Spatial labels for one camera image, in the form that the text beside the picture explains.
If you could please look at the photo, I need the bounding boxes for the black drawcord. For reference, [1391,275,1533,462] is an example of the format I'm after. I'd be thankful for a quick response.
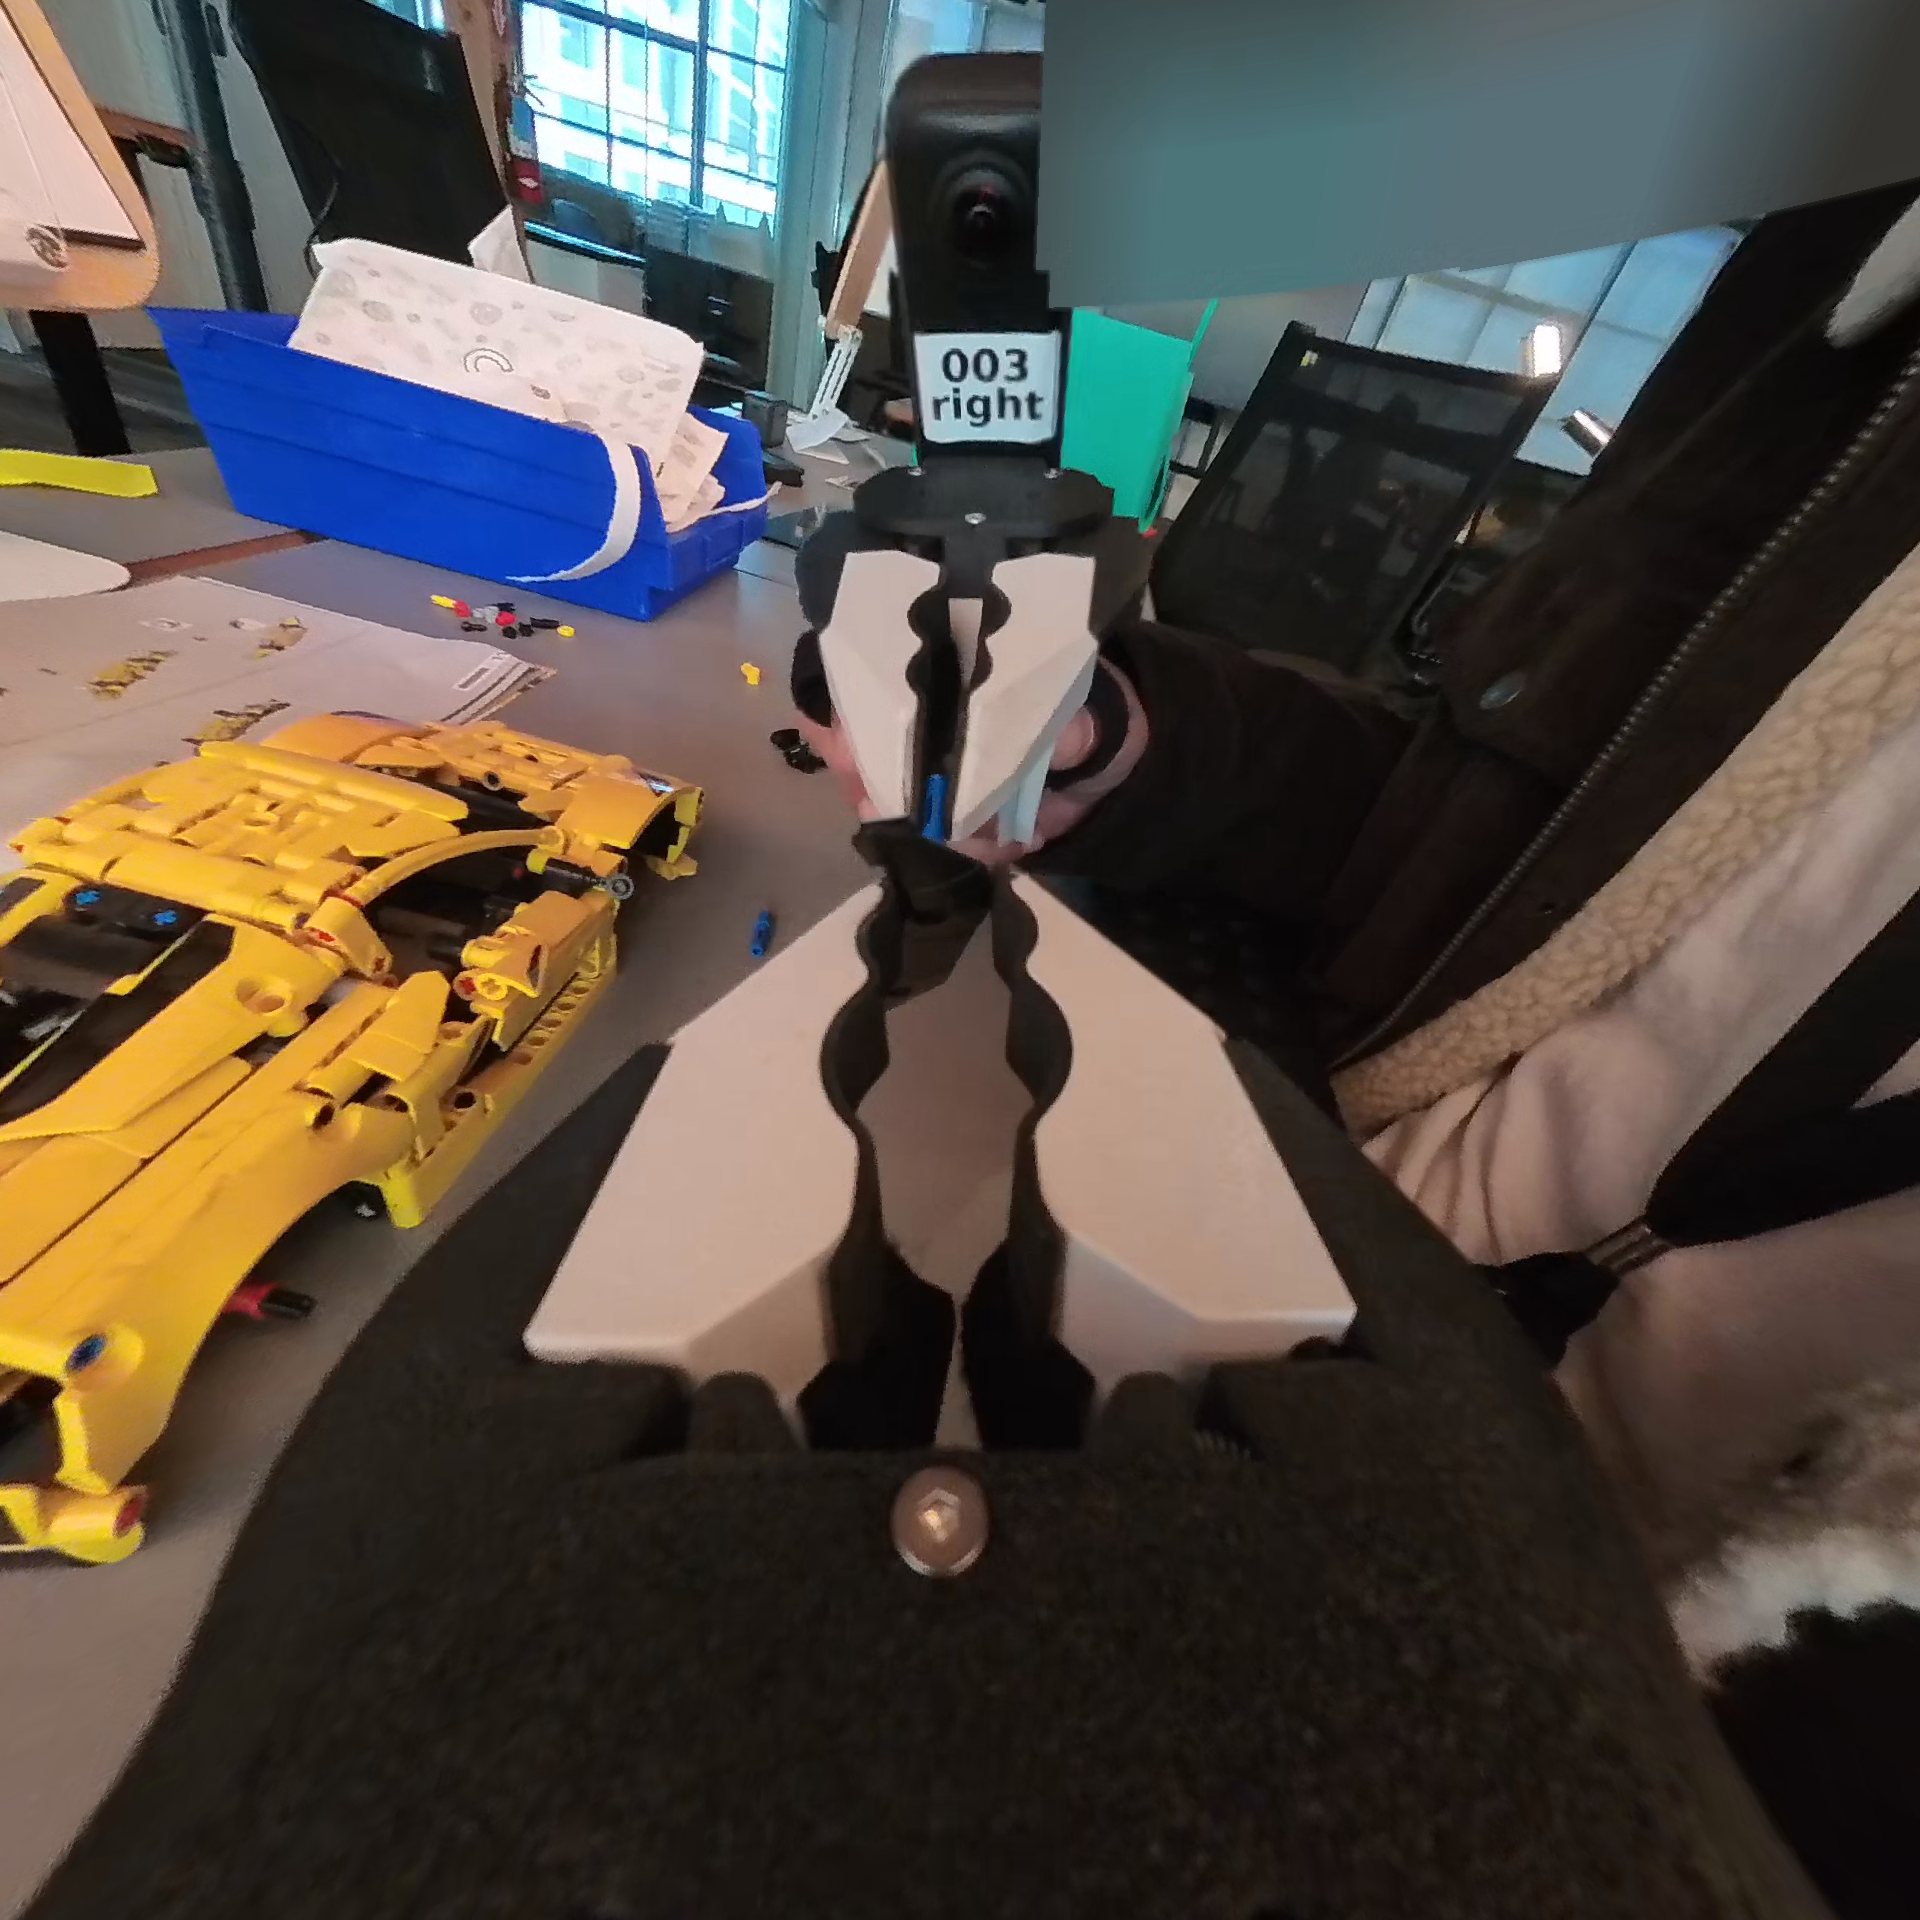
[1477,1109,1920,1342]

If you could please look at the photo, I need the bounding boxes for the black curved brick piece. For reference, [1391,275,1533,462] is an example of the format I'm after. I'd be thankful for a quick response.
[850,818,1004,1004]

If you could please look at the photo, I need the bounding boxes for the blue plastic bin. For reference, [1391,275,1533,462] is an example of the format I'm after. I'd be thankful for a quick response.
[149,304,770,619]

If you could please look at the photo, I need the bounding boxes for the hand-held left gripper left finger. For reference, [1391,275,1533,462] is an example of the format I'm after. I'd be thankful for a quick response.
[522,882,898,1414]

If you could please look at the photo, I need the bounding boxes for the open instruction booklet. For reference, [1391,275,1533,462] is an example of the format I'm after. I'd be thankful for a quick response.
[0,568,555,751]

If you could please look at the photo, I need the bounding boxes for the grey desk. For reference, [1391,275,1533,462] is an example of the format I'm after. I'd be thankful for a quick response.
[0,435,931,1877]

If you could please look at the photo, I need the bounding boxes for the cream hoodie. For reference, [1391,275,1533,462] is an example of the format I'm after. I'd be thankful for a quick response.
[1350,840,1920,1651]

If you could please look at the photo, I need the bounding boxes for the wooden desk lamp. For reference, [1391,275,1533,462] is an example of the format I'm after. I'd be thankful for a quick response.
[787,149,905,451]

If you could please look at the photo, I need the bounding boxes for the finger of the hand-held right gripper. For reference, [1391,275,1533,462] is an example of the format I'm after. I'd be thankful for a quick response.
[953,556,1099,846]
[816,545,939,827]

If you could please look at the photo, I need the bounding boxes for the yellow and black loose bricks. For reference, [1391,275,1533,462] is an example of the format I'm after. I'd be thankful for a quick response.
[740,660,820,778]

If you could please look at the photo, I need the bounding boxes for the teal plastic bin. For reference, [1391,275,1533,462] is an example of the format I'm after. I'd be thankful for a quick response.
[1072,299,1218,534]

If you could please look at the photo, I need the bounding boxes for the person's right forearm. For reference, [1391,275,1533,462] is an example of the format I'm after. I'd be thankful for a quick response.
[1037,623,1443,933]

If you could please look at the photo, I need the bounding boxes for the person's right hand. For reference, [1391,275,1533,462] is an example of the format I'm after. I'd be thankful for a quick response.
[801,669,1152,872]

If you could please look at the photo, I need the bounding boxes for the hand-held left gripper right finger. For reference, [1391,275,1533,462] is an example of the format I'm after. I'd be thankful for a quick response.
[991,872,1362,1391]

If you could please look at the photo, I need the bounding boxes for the wooden instruction board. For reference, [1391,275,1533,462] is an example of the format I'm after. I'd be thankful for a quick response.
[0,0,159,310]

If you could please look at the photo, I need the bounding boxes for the patterned white paper bag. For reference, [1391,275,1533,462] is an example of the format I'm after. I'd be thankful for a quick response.
[287,210,728,578]

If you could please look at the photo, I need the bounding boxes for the yellow brick toy car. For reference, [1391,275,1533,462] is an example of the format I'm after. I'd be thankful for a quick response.
[0,712,705,1570]

